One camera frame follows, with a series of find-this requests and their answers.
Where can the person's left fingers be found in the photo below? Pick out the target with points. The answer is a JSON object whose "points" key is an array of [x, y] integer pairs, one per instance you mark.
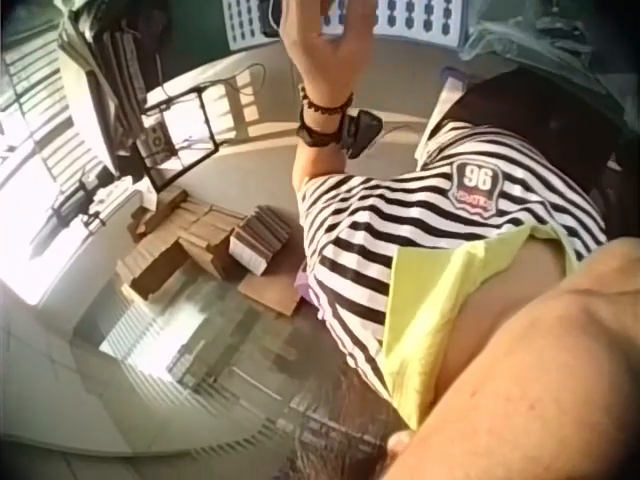
{"points": [[305, 12]]}

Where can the heap of flat cardboard boxes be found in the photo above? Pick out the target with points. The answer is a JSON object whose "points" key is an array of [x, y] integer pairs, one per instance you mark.
{"points": [[210, 240]]}

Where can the black metal frame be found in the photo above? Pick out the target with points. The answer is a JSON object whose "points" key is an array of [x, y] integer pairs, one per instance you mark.
{"points": [[210, 120]]}

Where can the rack with hanging items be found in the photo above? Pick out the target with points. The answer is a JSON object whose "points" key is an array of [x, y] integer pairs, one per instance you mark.
{"points": [[117, 75]]}

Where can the black wrist band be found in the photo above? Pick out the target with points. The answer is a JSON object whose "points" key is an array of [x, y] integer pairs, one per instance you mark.
{"points": [[350, 132]]}

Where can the white sheet with dark cutouts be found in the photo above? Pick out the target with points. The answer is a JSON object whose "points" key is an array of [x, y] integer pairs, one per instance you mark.
{"points": [[245, 22], [415, 17]]}

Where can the white low table with clutter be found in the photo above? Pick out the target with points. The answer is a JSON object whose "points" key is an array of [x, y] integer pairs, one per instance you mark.
{"points": [[107, 197]]}

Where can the clear plastic bag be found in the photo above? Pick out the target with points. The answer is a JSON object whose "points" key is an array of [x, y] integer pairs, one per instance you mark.
{"points": [[550, 40]]}

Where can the person's left hand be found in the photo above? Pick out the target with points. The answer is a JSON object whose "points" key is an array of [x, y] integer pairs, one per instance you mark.
{"points": [[320, 60]]}

